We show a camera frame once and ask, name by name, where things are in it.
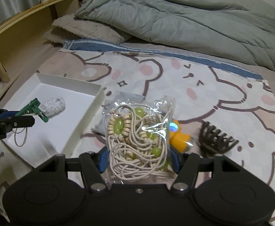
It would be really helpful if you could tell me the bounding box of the white shallow cardboard tray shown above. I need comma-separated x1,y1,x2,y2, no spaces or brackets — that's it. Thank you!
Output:
4,73,104,156

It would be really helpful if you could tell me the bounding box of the beige fleece pillow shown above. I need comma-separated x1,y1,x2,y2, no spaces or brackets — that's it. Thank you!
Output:
43,14,131,44

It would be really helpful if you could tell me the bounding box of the bagged beaded cord necklace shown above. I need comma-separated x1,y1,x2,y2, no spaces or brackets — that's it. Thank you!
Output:
103,95,177,187

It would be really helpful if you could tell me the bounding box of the yellow cartoon figure toy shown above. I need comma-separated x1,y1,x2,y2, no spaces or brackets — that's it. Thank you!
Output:
169,119,194,153

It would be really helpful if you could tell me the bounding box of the green plastic clip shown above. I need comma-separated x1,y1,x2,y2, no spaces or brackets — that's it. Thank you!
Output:
15,98,48,122

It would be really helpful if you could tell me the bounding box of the wooden bedside shelf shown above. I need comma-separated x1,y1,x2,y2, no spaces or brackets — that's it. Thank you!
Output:
0,0,80,99

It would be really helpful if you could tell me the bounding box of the grey quilted duvet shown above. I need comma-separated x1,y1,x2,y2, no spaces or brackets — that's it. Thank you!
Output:
75,0,275,71

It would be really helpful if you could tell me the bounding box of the grey foil pouch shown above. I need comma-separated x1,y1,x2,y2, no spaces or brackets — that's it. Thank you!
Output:
90,91,145,136

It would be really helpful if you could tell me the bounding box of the dark brown hair claw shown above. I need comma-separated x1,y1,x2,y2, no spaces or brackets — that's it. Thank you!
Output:
198,121,239,158

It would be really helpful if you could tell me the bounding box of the cartoon bear print blanket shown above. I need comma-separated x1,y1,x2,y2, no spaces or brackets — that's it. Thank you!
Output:
0,40,275,221

